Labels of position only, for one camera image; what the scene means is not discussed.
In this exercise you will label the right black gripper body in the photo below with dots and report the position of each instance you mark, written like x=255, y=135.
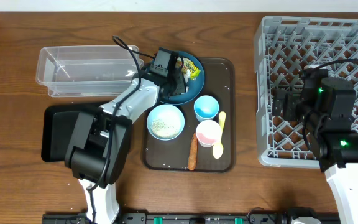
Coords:
x=292, y=103

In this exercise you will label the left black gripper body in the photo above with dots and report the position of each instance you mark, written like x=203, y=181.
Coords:
x=174, y=86

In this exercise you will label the white tissue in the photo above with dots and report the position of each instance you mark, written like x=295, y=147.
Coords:
x=186, y=77

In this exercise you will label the yellow snack wrapper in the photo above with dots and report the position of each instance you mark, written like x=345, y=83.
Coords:
x=187, y=66

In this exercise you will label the light blue cup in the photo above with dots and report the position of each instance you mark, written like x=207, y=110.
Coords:
x=206, y=108

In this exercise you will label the white pink cup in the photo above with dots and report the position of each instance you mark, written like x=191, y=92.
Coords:
x=208, y=133

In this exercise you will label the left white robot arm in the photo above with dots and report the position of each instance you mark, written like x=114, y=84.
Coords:
x=99, y=143

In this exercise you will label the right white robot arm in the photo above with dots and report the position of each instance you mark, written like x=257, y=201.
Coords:
x=324, y=107

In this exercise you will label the grey dishwasher rack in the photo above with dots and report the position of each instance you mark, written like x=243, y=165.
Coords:
x=282, y=47

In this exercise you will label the clear plastic waste bin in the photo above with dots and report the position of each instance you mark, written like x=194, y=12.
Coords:
x=85, y=70

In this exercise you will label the black waste bin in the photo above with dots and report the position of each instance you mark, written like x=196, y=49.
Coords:
x=59, y=123

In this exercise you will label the dark blue plate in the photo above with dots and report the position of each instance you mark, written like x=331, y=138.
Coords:
x=195, y=86

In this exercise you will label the light blue rice bowl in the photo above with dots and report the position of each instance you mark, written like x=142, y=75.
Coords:
x=165, y=122

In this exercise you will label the dark brown serving tray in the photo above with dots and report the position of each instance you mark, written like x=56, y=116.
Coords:
x=173, y=154

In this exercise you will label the orange carrot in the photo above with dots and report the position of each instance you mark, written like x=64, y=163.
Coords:
x=192, y=158

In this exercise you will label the yellow plastic spoon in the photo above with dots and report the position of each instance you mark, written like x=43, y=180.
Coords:
x=218, y=147

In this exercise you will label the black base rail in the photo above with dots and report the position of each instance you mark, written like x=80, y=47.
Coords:
x=256, y=215

